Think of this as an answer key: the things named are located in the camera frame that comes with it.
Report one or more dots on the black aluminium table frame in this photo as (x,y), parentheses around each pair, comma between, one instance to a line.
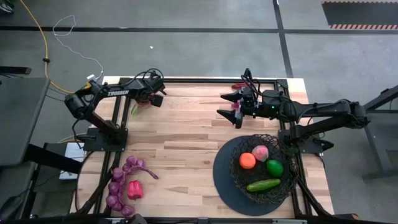
(199,80)

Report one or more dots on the black side table frame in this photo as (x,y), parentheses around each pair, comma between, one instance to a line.
(379,130)

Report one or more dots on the black frame clamp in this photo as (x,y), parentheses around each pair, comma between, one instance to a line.
(247,73)
(153,74)

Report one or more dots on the yellow power plug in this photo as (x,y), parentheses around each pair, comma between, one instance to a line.
(88,85)

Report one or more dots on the green cucumber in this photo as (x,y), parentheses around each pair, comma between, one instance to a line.
(263,185)

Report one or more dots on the pink peach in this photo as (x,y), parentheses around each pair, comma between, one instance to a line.
(260,153)

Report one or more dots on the large purple grape bunch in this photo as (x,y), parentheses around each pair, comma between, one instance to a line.
(118,183)

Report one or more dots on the red chili pepper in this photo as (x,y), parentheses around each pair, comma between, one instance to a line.
(237,86)

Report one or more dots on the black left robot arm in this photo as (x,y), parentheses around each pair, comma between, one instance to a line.
(118,92)

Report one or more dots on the black mat with striped edge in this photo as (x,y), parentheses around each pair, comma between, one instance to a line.
(360,14)

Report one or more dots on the grey desk top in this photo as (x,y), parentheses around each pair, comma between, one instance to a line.
(18,121)

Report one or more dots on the green lime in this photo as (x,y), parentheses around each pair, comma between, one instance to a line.
(275,168)

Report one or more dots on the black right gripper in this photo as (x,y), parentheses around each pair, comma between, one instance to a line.
(261,104)

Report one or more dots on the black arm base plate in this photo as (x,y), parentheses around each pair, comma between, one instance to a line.
(314,146)
(93,143)

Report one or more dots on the red bell pepper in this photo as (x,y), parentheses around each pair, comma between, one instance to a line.
(135,189)

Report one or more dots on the orange fruit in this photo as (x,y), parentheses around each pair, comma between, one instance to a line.
(247,160)

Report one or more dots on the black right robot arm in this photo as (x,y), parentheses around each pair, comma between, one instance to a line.
(326,109)

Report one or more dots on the white box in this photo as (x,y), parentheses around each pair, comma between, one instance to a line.
(73,155)

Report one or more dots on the small white charger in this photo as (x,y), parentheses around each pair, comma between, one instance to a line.
(91,77)

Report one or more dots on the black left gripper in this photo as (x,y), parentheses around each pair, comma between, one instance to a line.
(149,87)

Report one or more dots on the person's shoe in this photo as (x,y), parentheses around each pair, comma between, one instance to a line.
(6,6)

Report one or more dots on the flat black bar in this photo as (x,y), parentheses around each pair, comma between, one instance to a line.
(15,70)

